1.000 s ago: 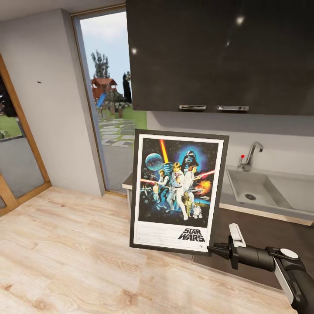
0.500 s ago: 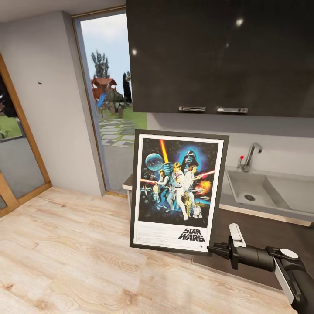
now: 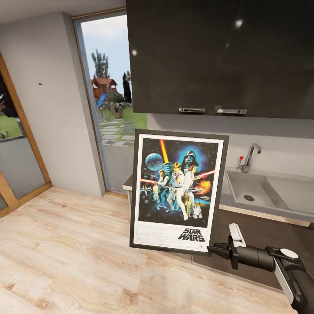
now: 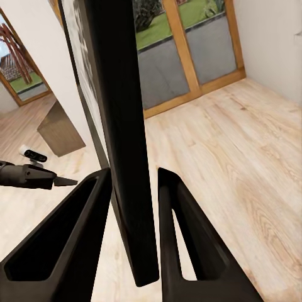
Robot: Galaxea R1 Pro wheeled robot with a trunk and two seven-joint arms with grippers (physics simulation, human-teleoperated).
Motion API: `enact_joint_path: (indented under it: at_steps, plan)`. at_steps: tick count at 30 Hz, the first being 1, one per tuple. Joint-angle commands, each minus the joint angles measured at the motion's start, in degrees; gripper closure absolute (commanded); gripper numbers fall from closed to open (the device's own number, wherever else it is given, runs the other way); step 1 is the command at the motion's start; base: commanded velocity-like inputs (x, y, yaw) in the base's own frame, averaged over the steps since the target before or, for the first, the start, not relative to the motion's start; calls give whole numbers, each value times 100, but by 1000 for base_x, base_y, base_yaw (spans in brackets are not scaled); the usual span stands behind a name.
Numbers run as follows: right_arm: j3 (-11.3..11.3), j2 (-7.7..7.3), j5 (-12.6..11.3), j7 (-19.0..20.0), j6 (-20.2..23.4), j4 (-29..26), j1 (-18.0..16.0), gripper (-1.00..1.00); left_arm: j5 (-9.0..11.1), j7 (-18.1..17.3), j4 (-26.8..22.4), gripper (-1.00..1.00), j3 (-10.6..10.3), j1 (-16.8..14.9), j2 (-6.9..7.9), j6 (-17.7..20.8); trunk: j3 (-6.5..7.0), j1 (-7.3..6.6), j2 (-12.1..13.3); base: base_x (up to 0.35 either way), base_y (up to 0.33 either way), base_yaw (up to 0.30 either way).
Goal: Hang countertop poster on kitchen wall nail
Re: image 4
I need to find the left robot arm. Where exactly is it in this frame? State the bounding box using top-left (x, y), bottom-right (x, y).
top-left (0, 145), bottom-right (78, 189)

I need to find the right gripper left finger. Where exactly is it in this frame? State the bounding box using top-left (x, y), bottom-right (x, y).
top-left (0, 167), bottom-right (112, 302)

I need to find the poster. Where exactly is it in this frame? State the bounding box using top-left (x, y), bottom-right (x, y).
top-left (57, 0), bottom-right (160, 288)

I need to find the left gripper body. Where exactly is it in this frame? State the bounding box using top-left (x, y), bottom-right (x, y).
top-left (9, 164), bottom-right (53, 189)

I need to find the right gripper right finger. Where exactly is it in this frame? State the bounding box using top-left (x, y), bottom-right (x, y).
top-left (157, 167), bottom-right (264, 302)

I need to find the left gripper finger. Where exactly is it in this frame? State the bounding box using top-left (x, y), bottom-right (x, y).
top-left (53, 176), bottom-right (78, 187)
top-left (25, 168), bottom-right (56, 185)

